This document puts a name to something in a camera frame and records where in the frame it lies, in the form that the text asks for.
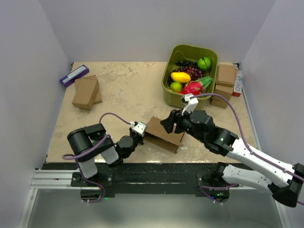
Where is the folded cardboard box left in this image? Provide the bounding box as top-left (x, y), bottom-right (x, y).
top-left (72, 75), bottom-right (102, 110)

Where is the yellow mango toy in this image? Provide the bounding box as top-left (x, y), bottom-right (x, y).
top-left (171, 72), bottom-right (191, 84)

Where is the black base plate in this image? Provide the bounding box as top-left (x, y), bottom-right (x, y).
top-left (42, 163), bottom-right (231, 202)

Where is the folded cardboard box lower right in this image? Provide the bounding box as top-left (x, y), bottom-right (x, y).
top-left (210, 85), bottom-right (233, 109)

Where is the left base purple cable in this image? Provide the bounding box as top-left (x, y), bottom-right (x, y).
top-left (81, 175), bottom-right (106, 204)

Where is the green round melon toy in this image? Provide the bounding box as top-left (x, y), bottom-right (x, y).
top-left (197, 57), bottom-right (211, 71)

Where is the green lime toy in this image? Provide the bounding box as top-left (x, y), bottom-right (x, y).
top-left (170, 82), bottom-right (183, 93)

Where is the white red carton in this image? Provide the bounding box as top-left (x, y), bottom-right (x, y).
top-left (232, 70), bottom-right (243, 97)

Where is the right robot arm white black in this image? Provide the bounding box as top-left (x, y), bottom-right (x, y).
top-left (160, 110), bottom-right (304, 208)

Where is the purple rectangular box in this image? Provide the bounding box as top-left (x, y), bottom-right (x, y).
top-left (59, 65), bottom-right (89, 88)

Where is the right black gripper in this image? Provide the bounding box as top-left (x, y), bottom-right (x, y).
top-left (160, 105), bottom-right (206, 143)

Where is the red grape bunch in basket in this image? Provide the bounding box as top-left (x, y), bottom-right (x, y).
top-left (172, 66), bottom-right (205, 81)

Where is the brown cardboard paper box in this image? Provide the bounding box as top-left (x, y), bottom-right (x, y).
top-left (144, 116), bottom-right (184, 154)

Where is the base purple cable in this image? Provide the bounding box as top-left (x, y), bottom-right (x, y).
top-left (198, 182), bottom-right (239, 204)
top-left (81, 175), bottom-right (106, 204)

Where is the green plastic basket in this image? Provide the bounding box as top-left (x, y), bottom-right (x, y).
top-left (161, 44), bottom-right (219, 108)

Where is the dark purple grape bunch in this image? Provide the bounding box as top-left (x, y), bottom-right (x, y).
top-left (175, 60), bottom-right (198, 68)

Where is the folded cardboard box top right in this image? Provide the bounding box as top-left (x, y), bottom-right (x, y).
top-left (216, 64), bottom-right (236, 87)

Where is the folded cardboard box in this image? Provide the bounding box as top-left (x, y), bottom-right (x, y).
top-left (210, 85), bottom-right (233, 109)
top-left (72, 75), bottom-right (102, 110)
top-left (216, 64), bottom-right (236, 87)

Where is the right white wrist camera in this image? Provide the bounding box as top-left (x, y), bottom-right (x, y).
top-left (181, 93), bottom-right (199, 115)

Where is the pink dragon fruit toy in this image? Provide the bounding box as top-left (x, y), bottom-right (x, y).
top-left (181, 76), bottom-right (213, 95)

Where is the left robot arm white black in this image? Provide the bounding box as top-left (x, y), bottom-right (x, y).
top-left (62, 122), bottom-right (146, 186)

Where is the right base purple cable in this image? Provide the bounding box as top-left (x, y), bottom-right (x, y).
top-left (198, 182), bottom-right (239, 204)

